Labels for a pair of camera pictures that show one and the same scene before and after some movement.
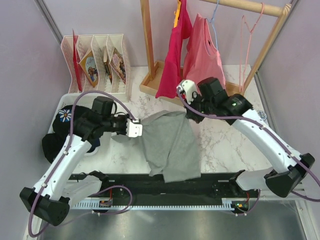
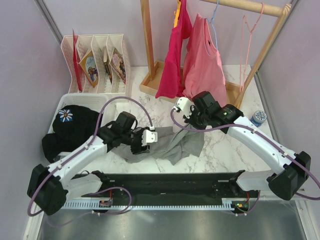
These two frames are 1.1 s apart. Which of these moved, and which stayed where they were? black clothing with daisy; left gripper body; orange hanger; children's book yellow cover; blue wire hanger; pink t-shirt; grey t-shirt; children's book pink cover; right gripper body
Moved: right gripper body; grey t-shirt; left gripper body
Stayed: children's book yellow cover; black clothing with daisy; children's book pink cover; orange hanger; blue wire hanger; pink t-shirt
